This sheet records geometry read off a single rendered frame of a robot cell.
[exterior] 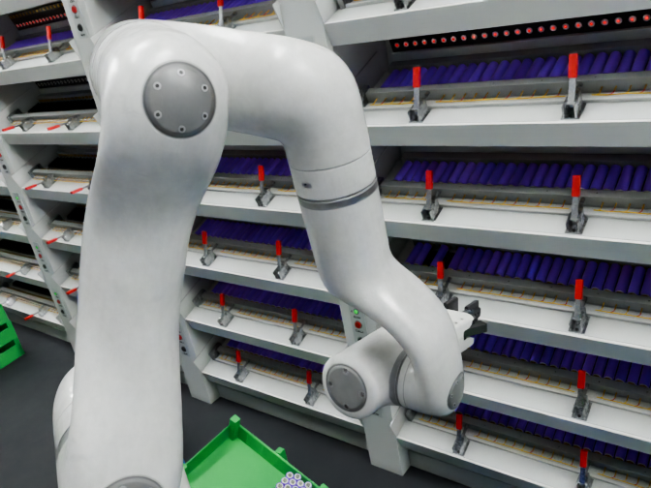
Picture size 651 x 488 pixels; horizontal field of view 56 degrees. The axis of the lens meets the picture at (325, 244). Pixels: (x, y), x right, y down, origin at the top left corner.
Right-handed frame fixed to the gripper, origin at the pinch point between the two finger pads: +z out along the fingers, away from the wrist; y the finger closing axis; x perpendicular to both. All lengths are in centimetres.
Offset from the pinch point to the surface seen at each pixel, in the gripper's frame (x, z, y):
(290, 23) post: 48, 7, -38
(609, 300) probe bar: -3.1, 24.5, 16.5
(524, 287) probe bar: -2.7, 24.4, 1.3
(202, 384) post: -51, 28, -101
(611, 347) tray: -9.7, 19.7, 18.2
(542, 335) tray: -10.0, 19.9, 6.5
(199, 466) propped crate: -52, -2, -69
